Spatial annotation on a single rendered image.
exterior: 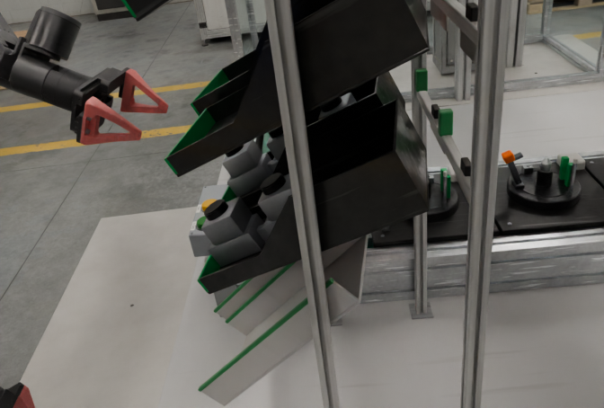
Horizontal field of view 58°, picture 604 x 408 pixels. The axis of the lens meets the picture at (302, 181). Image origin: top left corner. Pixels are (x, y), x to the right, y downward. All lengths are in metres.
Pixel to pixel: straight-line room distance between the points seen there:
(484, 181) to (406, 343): 0.54
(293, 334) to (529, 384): 0.45
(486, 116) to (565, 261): 0.67
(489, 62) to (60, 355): 0.96
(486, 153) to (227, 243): 0.32
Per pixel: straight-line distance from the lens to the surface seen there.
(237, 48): 1.88
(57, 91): 0.84
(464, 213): 1.15
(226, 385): 0.77
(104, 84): 0.83
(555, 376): 1.01
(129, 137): 0.78
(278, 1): 0.45
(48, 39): 0.86
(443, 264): 1.06
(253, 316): 0.85
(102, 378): 1.10
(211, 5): 6.35
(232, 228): 0.65
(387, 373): 0.98
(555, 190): 1.21
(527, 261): 1.11
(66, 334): 1.22
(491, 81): 0.49
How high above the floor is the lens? 1.61
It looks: 30 degrees down
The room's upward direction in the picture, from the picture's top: 8 degrees counter-clockwise
